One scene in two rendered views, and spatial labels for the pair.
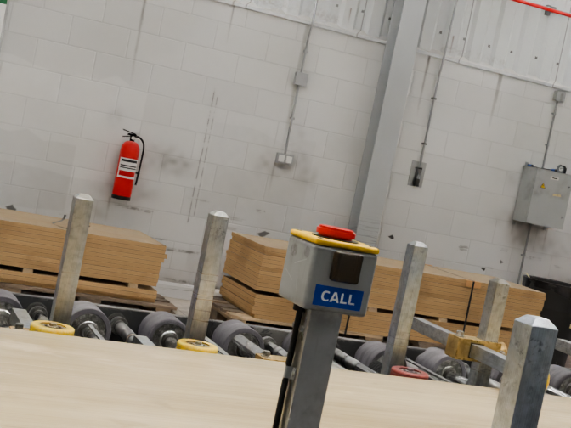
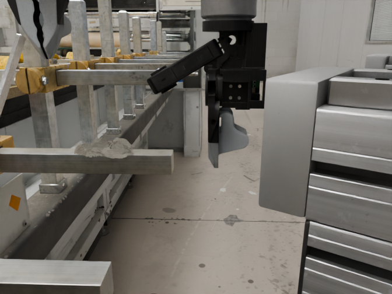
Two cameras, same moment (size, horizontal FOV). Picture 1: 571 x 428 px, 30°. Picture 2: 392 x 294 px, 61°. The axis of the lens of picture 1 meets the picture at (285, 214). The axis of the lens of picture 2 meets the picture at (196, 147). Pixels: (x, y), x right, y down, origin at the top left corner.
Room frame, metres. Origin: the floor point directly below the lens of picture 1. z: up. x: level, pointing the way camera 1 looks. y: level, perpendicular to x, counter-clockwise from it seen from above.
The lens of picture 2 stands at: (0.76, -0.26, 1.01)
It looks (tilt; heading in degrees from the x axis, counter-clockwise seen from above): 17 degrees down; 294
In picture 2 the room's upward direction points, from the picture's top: straight up
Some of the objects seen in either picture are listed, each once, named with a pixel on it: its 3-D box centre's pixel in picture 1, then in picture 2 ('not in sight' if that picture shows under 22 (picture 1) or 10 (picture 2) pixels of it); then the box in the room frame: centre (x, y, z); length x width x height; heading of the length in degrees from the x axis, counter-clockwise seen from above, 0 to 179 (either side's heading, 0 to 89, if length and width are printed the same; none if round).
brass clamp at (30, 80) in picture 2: not in sight; (44, 77); (1.34, -0.78, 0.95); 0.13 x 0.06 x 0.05; 112
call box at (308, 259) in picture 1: (326, 275); not in sight; (1.05, -0.05, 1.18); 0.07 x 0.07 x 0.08; 22
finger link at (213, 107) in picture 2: not in sight; (213, 111); (0.93, -0.69, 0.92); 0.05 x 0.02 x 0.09; 111
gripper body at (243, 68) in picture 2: not in sight; (232, 66); (0.91, -0.72, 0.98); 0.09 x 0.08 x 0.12; 21
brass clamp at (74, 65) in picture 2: not in sight; (86, 69); (1.44, -1.01, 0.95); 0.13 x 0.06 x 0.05; 112
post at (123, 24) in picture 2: not in sight; (126, 72); (1.62, -1.45, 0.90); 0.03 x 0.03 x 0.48; 22
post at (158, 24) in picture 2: not in sight; (160, 57); (1.99, -2.38, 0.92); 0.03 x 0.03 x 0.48; 22
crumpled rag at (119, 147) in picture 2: not in sight; (106, 143); (1.08, -0.64, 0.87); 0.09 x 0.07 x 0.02; 22
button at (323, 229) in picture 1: (335, 236); not in sight; (1.05, -0.05, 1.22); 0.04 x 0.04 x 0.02
